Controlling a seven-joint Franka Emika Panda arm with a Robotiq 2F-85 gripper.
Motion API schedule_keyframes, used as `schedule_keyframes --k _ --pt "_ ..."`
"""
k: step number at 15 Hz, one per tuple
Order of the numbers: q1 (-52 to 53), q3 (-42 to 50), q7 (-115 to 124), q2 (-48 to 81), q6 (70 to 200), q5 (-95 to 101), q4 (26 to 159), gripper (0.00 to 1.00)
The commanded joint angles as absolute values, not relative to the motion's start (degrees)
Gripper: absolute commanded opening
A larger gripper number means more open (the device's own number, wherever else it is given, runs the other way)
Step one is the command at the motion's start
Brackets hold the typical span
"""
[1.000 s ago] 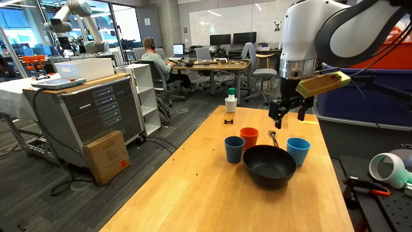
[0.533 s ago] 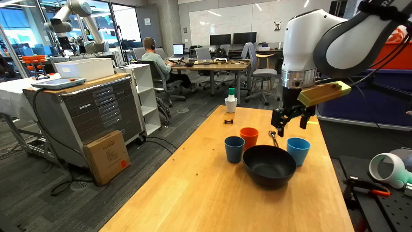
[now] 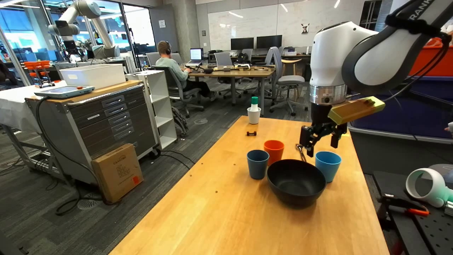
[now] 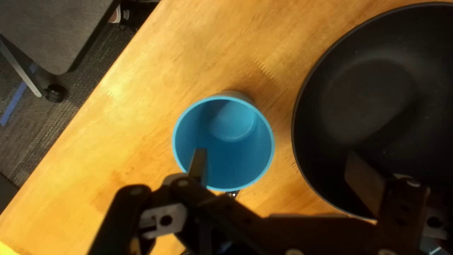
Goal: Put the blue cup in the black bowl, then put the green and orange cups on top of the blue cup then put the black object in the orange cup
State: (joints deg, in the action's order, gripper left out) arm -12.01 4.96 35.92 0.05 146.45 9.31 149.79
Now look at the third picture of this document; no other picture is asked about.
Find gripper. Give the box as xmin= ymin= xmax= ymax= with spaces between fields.
xmin=299 ymin=103 xmax=348 ymax=158

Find light blue cup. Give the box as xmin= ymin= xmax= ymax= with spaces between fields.
xmin=315 ymin=151 xmax=342 ymax=183

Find orange cup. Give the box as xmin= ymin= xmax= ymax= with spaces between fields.
xmin=264 ymin=140 xmax=285 ymax=166

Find black bowl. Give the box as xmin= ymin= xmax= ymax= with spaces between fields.
xmin=266 ymin=159 xmax=327 ymax=209

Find dark blue cup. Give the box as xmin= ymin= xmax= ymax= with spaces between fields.
xmin=247 ymin=149 xmax=270 ymax=180

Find white cup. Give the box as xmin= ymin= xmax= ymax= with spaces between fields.
xmin=247 ymin=107 xmax=262 ymax=125

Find grey storage bin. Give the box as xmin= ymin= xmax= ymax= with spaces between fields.
xmin=348 ymin=126 xmax=453 ymax=175

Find grey office chair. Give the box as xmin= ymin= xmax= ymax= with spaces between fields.
xmin=268 ymin=46 xmax=307 ymax=116

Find wooden stool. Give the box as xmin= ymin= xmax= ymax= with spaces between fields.
xmin=281 ymin=58 xmax=302 ymax=77

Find wooden meeting table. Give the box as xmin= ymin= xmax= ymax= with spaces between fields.
xmin=187 ymin=64 xmax=277 ymax=114

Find row of monitors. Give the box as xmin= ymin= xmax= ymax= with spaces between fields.
xmin=230 ymin=34 xmax=283 ymax=50

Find hand controller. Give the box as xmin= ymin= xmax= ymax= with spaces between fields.
xmin=405 ymin=168 xmax=453 ymax=208

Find orange storage bin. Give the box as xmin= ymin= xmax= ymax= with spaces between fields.
xmin=408 ymin=35 xmax=453 ymax=77

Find whiteboard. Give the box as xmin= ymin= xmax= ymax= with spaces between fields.
xmin=208 ymin=0 xmax=365 ymax=51

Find black perforated board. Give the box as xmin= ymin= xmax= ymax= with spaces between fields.
xmin=373 ymin=171 xmax=453 ymax=255

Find laptop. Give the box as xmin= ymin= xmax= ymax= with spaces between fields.
xmin=185 ymin=48 xmax=204 ymax=67

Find dark office chair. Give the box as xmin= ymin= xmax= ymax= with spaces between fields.
xmin=152 ymin=66 xmax=205 ymax=118

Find white shelf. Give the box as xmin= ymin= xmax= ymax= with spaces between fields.
xmin=125 ymin=70 xmax=178 ymax=150

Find person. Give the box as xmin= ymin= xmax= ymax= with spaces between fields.
xmin=155 ymin=40 xmax=217 ymax=101

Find cardboard box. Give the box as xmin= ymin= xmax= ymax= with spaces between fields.
xmin=91 ymin=143 xmax=144 ymax=203

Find grey tool cabinet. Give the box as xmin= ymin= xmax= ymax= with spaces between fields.
xmin=25 ymin=80 xmax=160 ymax=185

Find white plastic bin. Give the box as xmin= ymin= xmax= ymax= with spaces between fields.
xmin=59 ymin=63 xmax=127 ymax=90

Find teach pendant tablet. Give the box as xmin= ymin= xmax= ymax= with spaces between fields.
xmin=34 ymin=85 xmax=95 ymax=99

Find orange clamp tool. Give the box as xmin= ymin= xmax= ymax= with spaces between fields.
xmin=23 ymin=60 xmax=55 ymax=88

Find white table cover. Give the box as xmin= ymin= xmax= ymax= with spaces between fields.
xmin=0 ymin=80 xmax=68 ymax=134

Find red handled tool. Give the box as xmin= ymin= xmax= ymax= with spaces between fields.
xmin=377 ymin=196 xmax=430 ymax=217

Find black cable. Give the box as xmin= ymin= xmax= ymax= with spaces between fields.
xmin=35 ymin=96 xmax=113 ymax=216

